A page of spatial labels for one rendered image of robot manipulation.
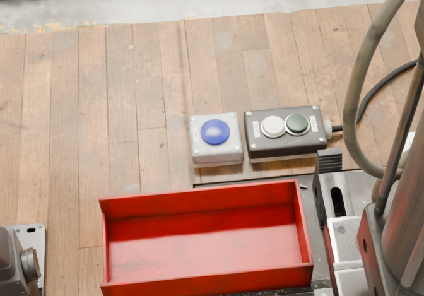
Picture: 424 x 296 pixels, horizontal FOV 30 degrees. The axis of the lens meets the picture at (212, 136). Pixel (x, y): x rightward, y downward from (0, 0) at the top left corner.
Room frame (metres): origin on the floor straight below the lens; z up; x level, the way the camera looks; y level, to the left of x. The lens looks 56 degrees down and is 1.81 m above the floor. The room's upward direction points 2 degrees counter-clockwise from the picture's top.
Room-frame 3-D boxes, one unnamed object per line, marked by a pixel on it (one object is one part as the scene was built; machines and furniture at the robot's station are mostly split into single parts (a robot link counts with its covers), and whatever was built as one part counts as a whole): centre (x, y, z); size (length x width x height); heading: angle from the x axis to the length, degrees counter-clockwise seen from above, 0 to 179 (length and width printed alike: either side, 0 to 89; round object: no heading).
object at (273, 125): (0.61, -0.08, 0.93); 0.03 x 0.03 x 0.02
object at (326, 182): (0.44, -0.15, 0.95); 0.15 x 0.03 x 0.10; 3
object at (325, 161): (0.50, -0.15, 0.95); 0.06 x 0.03 x 0.09; 3
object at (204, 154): (0.61, 0.00, 0.90); 0.07 x 0.07 x 0.06; 3
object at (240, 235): (0.45, 0.02, 0.93); 0.25 x 0.12 x 0.06; 93
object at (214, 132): (0.61, 0.00, 0.93); 0.04 x 0.04 x 0.02
